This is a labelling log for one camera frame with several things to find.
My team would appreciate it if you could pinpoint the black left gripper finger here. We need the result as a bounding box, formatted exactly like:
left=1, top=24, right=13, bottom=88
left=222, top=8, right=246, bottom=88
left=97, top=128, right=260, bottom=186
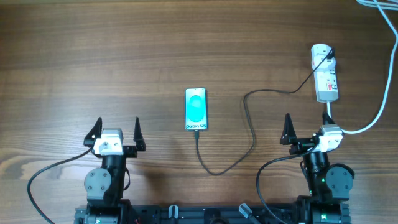
left=133, top=117, right=146, bottom=151
left=83, top=117, right=103, bottom=147

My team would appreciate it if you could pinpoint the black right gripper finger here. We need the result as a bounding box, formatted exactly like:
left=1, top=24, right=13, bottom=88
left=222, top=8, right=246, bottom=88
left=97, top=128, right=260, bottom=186
left=280, top=113, right=297, bottom=145
left=322, top=111, right=335, bottom=125

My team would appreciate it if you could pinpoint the black USB charging cable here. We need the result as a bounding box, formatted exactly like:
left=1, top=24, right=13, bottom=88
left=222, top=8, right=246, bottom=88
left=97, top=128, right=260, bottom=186
left=193, top=47, right=336, bottom=177

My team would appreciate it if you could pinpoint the Galaxy smartphone teal screen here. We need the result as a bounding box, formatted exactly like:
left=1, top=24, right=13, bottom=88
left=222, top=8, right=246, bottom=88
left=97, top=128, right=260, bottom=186
left=185, top=88, right=208, bottom=131

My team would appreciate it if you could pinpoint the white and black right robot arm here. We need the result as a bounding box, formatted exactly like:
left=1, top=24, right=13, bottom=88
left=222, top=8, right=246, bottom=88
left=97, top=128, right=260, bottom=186
left=280, top=112, right=354, bottom=223

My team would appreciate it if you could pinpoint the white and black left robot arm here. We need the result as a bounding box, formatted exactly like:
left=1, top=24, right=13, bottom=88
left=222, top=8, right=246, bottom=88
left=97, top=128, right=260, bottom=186
left=74, top=118, right=146, bottom=224

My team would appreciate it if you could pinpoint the white power strip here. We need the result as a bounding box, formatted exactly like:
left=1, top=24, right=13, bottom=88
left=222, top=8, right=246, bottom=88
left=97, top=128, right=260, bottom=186
left=311, top=44, right=338, bottom=103

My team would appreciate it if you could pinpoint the black right camera cable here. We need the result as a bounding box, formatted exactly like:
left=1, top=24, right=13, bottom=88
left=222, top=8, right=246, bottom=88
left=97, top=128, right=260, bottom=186
left=256, top=144, right=320, bottom=224

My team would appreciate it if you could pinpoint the black camera cable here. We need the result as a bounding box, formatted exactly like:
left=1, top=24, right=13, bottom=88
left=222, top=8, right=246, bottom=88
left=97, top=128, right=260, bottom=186
left=27, top=147, right=94, bottom=224
left=256, top=144, right=320, bottom=224

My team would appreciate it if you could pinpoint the black left camera cable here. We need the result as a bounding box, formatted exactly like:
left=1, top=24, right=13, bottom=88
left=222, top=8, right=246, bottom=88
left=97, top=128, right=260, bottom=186
left=27, top=147, right=94, bottom=224

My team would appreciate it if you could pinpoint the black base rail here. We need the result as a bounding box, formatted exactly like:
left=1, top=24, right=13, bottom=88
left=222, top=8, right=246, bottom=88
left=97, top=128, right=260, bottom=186
left=74, top=204, right=352, bottom=224

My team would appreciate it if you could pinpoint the white power strip cord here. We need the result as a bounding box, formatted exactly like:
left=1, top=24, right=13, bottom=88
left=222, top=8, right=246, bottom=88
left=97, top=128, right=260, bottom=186
left=326, top=0, right=398, bottom=135

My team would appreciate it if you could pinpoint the white cables top corner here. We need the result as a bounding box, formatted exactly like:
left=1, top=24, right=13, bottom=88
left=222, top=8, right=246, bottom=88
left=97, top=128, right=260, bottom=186
left=356, top=0, right=398, bottom=11

